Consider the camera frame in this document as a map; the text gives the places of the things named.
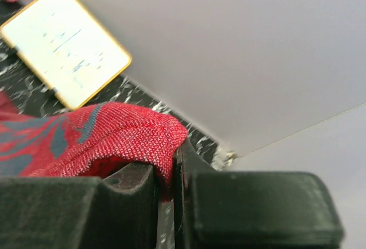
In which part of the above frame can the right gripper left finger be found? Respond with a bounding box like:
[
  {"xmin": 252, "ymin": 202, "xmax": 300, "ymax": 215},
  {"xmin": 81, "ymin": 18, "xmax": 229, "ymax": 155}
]
[{"xmin": 1, "ymin": 163, "xmax": 159, "ymax": 248}]

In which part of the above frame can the red patterned pillowcase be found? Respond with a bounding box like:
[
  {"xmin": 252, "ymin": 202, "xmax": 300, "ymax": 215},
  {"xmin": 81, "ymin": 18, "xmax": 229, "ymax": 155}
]
[{"xmin": 1, "ymin": 94, "xmax": 188, "ymax": 201}]

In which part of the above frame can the small yellow-framed whiteboard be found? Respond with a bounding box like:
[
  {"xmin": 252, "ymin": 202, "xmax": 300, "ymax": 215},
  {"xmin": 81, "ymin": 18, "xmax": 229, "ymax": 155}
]
[{"xmin": 1, "ymin": 0, "xmax": 132, "ymax": 110}]

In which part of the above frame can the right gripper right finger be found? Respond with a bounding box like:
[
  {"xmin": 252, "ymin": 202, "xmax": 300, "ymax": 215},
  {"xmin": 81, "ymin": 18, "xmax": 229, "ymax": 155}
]
[{"xmin": 173, "ymin": 141, "xmax": 345, "ymax": 248}]

